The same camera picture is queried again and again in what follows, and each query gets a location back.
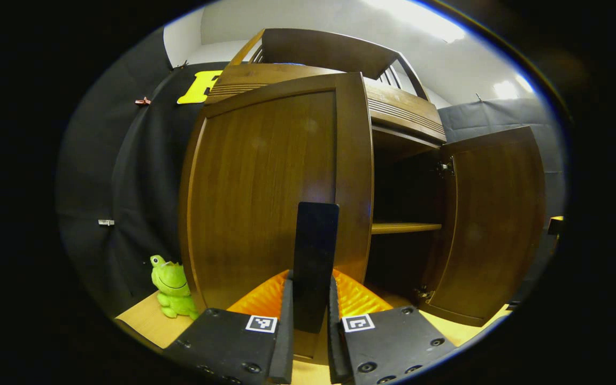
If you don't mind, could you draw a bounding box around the wooden double-door shoe cabinet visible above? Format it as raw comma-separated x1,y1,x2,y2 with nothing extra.
179,28,546,364

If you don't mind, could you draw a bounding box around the wooden inner cabinet shelf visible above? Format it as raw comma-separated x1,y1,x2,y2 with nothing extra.
371,222,442,235

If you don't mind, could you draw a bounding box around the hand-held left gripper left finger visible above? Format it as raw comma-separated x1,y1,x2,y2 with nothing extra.
163,270,294,385

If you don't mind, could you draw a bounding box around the wooden cabinet door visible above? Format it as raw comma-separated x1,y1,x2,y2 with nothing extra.
418,126,546,327
179,72,374,364

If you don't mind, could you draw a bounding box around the large ceiling light panel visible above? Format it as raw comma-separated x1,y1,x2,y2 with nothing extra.
372,0,466,43

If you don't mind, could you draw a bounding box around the small ceiling light panel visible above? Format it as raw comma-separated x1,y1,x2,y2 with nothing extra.
492,75,533,99

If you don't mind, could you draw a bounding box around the green frog plush toy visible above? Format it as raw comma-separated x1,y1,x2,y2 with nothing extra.
150,255,200,320

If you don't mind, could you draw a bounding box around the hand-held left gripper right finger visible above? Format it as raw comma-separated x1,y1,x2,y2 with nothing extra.
328,269,457,385

